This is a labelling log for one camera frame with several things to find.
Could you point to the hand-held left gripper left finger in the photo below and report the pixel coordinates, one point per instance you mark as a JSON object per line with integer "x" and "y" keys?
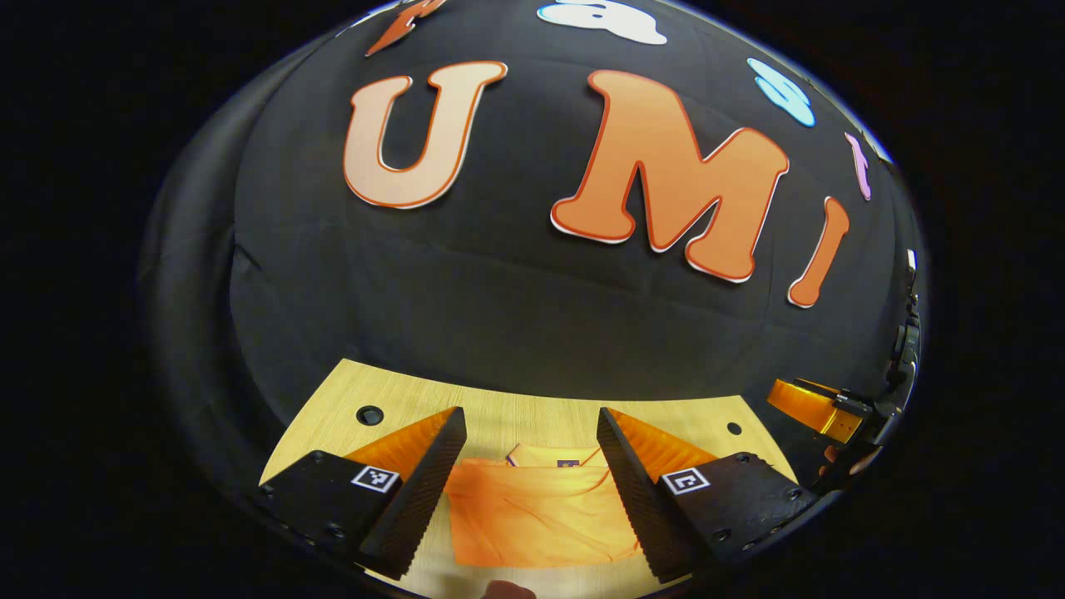
{"x": 424, "y": 491}

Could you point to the orange polo T-shirt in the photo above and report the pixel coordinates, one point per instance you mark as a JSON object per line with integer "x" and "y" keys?
{"x": 541, "y": 516}

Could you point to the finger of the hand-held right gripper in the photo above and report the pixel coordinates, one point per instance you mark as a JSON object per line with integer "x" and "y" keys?
{"x": 853, "y": 405}

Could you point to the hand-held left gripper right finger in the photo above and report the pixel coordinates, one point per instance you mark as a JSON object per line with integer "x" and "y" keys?
{"x": 636, "y": 499}

